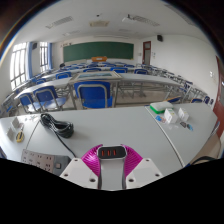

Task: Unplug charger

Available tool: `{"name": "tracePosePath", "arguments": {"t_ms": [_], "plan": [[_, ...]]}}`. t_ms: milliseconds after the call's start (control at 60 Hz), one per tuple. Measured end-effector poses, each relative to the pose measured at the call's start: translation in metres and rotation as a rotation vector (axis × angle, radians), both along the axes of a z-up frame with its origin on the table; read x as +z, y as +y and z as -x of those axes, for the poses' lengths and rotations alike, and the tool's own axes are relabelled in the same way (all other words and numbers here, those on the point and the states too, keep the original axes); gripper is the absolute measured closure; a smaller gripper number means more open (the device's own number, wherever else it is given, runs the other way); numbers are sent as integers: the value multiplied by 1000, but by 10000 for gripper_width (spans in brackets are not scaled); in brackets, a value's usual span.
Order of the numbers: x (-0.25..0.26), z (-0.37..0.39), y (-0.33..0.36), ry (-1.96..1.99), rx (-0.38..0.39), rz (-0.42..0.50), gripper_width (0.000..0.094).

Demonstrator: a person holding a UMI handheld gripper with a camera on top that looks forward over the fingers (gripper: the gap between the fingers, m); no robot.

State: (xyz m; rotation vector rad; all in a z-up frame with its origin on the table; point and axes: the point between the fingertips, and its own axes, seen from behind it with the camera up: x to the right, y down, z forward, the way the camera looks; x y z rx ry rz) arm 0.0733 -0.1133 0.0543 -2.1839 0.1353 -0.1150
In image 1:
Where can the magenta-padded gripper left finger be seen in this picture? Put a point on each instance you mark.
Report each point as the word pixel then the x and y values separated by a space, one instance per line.
pixel 75 170

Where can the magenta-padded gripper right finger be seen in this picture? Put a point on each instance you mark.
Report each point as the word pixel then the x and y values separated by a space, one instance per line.
pixel 143 170

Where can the white charger block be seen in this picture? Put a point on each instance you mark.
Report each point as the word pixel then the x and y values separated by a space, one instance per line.
pixel 111 168

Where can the black-framed blue chair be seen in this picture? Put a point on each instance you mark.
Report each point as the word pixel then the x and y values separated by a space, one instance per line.
pixel 203 159

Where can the white printed carton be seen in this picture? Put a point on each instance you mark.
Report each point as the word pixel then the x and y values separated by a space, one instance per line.
pixel 183 114
pixel 171 115

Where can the green and white flat box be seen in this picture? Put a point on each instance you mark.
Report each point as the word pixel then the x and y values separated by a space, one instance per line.
pixel 161 106

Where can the small white box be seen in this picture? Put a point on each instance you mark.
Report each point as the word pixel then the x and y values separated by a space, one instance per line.
pixel 10 134
pixel 15 122

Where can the blue metal-framed chair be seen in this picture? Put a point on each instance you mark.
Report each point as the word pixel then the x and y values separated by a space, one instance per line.
pixel 48 97
pixel 93 95
pixel 26 101

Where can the grey classroom desks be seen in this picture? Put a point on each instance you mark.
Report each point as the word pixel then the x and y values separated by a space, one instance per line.
pixel 140 78

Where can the blue classroom chairs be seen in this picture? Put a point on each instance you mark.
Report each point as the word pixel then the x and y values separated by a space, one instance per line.
pixel 63 75

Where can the grey framed desk panel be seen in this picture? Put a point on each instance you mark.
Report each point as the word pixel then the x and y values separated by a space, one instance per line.
pixel 96 76

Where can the brown wooden door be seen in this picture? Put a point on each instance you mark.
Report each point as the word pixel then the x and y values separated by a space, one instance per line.
pixel 146 55
pixel 220 100

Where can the orange lectern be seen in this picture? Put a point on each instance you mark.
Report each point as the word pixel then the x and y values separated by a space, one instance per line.
pixel 99 59

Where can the multi-pane classroom window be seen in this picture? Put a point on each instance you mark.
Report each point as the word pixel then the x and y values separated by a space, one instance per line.
pixel 44 56
pixel 18 65

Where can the blue curtain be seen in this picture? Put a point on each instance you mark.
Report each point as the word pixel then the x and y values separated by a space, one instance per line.
pixel 29 60
pixel 50 55

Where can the green chalkboard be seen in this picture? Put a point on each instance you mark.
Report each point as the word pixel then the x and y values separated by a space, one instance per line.
pixel 98 51

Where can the ceiling air conditioner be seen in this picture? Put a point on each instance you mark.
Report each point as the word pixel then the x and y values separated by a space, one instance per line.
pixel 99 23

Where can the ceiling light panels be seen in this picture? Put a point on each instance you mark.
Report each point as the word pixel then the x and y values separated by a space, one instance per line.
pixel 60 21

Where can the white ceiling projector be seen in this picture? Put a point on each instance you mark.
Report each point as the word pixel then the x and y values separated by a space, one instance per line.
pixel 127 17

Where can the black wall speaker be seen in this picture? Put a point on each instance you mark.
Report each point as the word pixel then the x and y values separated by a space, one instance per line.
pixel 160 38
pixel 34 45

